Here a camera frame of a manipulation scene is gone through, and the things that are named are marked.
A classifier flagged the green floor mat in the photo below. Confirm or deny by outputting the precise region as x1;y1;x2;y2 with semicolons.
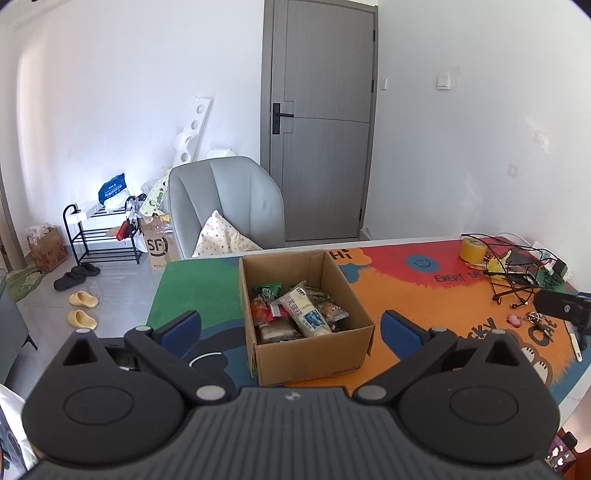
7;265;47;303

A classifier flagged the green and white printed bag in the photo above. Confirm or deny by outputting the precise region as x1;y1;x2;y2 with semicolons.
140;178;169;217

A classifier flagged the bunch of keys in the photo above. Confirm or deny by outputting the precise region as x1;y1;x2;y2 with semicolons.
524;311;559;330

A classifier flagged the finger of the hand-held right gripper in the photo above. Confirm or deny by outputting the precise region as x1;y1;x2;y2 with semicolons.
534;290;591;343

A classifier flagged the brown cardboard box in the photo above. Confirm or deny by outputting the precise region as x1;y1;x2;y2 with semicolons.
238;249;376;387

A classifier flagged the white and blue snack packet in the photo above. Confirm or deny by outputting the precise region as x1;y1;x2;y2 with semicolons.
271;281;334;337

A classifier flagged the black metal shoe rack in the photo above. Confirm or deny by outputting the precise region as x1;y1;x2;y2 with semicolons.
63;203;141;266

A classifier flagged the clear bread packet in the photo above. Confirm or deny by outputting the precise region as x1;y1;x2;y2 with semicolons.
256;318;301;344

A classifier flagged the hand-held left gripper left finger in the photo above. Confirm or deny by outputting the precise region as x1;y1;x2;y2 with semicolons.
60;310;236;404

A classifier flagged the yellow tape roll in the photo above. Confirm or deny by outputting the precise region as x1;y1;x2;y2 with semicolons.
459;237;488;265

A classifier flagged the red snack packet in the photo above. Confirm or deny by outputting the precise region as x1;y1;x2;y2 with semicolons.
250;298;273;326

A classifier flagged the grey door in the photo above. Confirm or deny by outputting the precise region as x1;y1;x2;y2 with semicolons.
261;0;379;242

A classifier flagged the small cardboard box with clutter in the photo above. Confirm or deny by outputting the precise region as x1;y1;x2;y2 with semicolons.
25;225;68;272

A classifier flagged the black wire stand with cables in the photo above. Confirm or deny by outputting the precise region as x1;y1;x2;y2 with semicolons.
462;233;561;310

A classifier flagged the white dotted cushion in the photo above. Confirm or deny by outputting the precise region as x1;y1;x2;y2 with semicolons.
191;210;264;258

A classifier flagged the brown paper bag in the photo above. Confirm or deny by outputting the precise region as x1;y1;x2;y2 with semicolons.
141;217;182;270

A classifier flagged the grey upholstered chair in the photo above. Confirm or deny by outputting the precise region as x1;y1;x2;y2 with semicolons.
167;156;286;259

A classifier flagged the black door handle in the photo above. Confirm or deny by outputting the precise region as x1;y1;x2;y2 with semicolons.
271;103;294;136

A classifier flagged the blue plastic bag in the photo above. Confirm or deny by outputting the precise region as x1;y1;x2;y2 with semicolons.
98;173;127;207

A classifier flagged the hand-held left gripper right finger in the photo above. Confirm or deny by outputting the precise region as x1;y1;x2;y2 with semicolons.
353;310;525;404

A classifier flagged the white plastic bag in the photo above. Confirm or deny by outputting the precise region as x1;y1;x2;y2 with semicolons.
0;382;38;478

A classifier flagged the white foam board with holes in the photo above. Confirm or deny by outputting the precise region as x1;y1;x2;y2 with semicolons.
173;96;214;167

